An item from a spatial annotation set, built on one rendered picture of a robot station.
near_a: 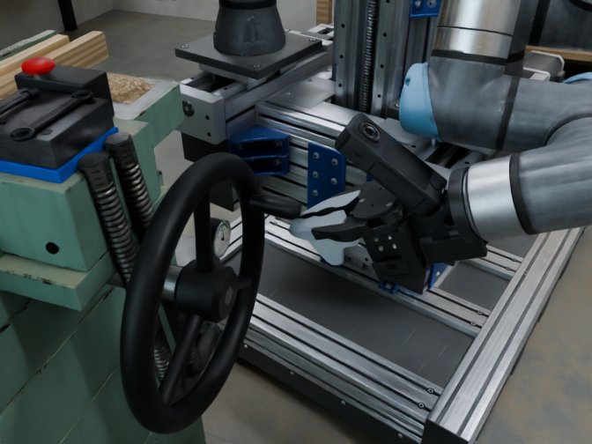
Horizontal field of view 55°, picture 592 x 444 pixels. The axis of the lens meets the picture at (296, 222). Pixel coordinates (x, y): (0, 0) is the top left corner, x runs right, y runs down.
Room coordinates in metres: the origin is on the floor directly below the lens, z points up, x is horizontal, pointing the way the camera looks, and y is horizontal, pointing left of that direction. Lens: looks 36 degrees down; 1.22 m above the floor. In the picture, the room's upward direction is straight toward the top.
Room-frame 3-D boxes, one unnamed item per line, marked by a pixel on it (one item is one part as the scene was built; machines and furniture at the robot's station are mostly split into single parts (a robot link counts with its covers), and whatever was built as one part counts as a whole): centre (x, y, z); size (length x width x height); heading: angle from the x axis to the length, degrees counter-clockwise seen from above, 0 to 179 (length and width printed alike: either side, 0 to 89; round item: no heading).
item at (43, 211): (0.48, 0.23, 0.91); 0.15 x 0.14 x 0.09; 162
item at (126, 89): (0.75, 0.26, 0.91); 0.10 x 0.07 x 0.02; 72
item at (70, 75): (0.49, 0.23, 0.99); 0.13 x 0.11 x 0.06; 162
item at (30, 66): (0.52, 0.24, 1.02); 0.03 x 0.03 x 0.01
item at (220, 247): (0.72, 0.13, 0.65); 0.06 x 0.04 x 0.08; 162
